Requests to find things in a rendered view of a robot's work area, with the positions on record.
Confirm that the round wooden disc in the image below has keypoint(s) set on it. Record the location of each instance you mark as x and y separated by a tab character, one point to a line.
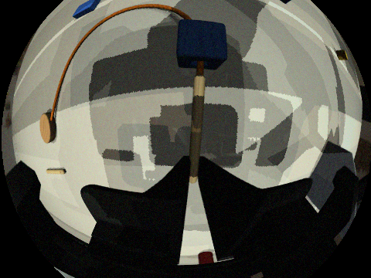
47	127

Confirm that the small blue block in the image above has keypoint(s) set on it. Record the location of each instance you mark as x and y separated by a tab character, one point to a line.
85	8

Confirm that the red cylinder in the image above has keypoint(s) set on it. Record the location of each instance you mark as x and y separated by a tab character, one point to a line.
205	257

